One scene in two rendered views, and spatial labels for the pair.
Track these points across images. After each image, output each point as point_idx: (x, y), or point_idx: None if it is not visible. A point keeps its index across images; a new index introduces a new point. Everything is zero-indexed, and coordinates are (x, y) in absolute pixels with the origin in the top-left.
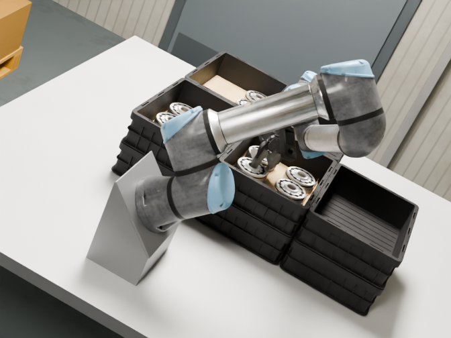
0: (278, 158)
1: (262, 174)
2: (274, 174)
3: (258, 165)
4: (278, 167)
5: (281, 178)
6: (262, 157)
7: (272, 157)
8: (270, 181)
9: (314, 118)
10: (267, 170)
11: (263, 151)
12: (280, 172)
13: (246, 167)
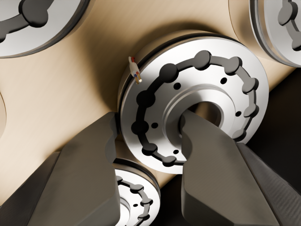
0: (64, 188)
1: (173, 60)
2: (51, 132)
3: (168, 127)
4: (18, 182)
5: (13, 119)
6: (205, 156)
7: (117, 182)
8: (86, 76)
9: None
10: (113, 115)
11: (268, 206)
12: (12, 154)
13: (236, 103)
